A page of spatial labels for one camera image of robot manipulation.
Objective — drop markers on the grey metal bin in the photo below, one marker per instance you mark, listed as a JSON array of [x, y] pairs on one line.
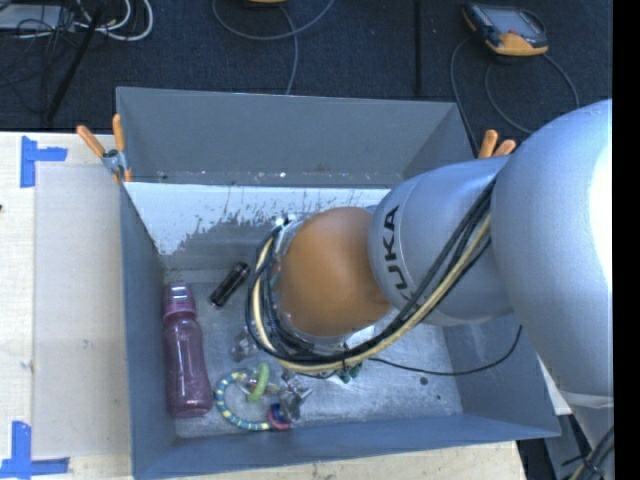
[[280, 138]]

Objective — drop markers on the purple plastic bottle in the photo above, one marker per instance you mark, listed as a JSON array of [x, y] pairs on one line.
[[186, 363]]

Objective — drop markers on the clear glass piece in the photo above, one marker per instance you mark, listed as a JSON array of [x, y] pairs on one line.
[[245, 344]]

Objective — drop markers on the black cylindrical tube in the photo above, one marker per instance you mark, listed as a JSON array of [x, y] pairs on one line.
[[229, 284]]

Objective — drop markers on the pale flat board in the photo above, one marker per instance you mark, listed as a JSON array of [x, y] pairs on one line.
[[75, 278]]

